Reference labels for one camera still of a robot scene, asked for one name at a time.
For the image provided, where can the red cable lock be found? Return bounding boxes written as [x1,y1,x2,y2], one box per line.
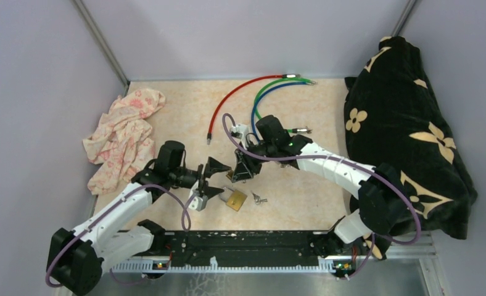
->
[205,73,302,146]

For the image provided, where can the small brass padlock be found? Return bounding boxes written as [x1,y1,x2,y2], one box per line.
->
[226,170,235,183]

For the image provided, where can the pink patterned cloth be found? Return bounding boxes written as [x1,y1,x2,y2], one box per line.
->
[82,88,166,195]

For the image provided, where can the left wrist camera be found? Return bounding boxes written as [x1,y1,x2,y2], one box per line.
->
[188,192,208,212]

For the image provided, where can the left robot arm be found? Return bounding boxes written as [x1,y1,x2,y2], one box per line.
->
[45,140,231,295]

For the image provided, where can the silver key bunch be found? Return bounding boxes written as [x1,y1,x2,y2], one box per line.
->
[251,192,268,205]

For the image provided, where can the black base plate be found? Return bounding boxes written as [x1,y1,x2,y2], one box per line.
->
[127,229,371,269]

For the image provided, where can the large brass padlock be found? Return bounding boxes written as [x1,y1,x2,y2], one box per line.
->
[219,186,247,212]

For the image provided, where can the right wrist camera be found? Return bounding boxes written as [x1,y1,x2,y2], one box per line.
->
[229,124,252,141]

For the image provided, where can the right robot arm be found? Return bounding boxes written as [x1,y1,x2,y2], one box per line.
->
[222,113,422,254]

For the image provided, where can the blue cable lock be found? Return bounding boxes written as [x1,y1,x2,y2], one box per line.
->
[250,78,317,142]

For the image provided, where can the black floral blanket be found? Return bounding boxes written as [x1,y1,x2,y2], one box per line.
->
[344,36,478,240]

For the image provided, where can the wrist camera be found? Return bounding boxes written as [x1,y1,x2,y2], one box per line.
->
[188,192,208,212]
[229,124,252,141]

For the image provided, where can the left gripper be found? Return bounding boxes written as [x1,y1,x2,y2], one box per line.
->
[170,157,231,200]

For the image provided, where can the green cable lock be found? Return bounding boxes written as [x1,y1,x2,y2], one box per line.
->
[253,77,318,135]

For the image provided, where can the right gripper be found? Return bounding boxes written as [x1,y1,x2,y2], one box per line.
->
[232,139,276,181]

